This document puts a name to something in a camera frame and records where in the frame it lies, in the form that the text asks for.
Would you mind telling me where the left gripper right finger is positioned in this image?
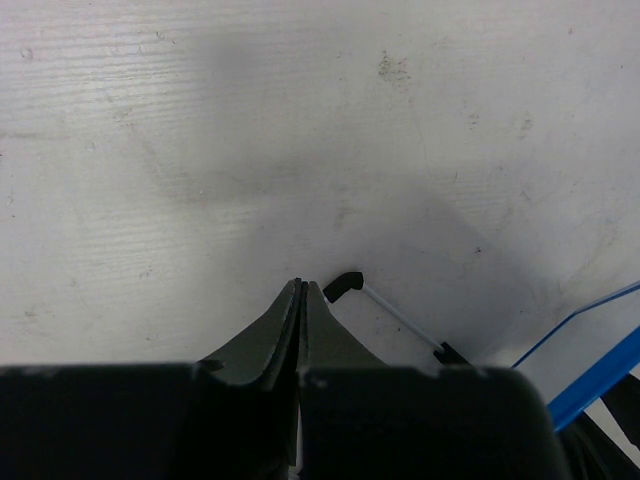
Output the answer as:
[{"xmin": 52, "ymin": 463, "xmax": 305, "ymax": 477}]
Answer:
[{"xmin": 298, "ymin": 282, "xmax": 570, "ymax": 479}]

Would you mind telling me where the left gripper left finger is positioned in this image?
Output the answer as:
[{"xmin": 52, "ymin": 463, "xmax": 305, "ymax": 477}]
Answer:
[{"xmin": 1, "ymin": 280, "xmax": 300, "ymax": 479}]

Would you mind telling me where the blue framed whiteboard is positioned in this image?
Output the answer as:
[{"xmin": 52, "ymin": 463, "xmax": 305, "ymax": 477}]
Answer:
[{"xmin": 322, "ymin": 271, "xmax": 640, "ymax": 480}]

